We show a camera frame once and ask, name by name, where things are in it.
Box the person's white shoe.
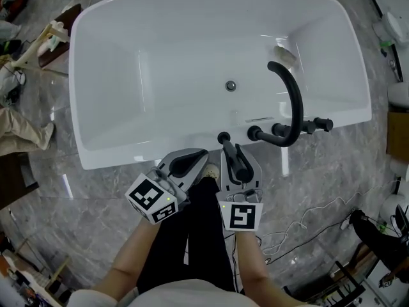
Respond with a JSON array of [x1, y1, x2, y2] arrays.
[[203, 162, 220, 181]]

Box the tall cardboard box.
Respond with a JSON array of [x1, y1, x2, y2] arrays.
[[385, 110, 409, 155]]

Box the person's left forearm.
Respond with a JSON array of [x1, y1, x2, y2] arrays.
[[89, 217, 160, 295]]

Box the person's black trousers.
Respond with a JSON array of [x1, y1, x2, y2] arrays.
[[136, 176, 239, 295]]

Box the black floor cable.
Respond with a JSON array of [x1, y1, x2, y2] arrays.
[[223, 221, 352, 294]]

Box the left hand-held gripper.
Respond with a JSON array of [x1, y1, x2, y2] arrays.
[[124, 148, 210, 225]]

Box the black curved faucet spout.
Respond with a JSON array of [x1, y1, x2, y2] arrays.
[[247, 60, 305, 148]]

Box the wooden stool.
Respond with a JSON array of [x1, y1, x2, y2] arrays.
[[12, 3, 83, 79]]

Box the person's white shirt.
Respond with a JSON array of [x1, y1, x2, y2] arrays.
[[68, 278, 320, 307]]

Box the black handheld shower head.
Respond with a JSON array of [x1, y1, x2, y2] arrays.
[[220, 139, 252, 181]]

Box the white floor cable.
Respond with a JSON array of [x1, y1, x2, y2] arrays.
[[259, 178, 404, 265]]

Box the dark wooden table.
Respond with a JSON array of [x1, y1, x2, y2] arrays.
[[0, 152, 41, 211]]

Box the person's right forearm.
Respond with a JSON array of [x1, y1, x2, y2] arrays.
[[235, 230, 282, 297]]

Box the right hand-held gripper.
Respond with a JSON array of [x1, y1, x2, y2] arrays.
[[216, 143, 265, 233]]

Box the white bathtub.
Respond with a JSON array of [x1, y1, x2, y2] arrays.
[[68, 0, 373, 171]]

